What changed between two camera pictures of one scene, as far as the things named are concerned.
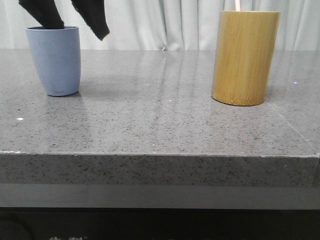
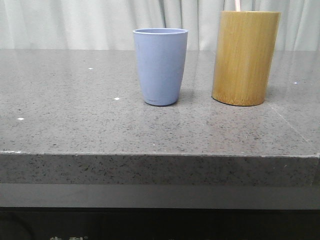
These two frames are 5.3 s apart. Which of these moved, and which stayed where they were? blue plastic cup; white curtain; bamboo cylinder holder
Moved: blue plastic cup
Stayed: bamboo cylinder holder; white curtain
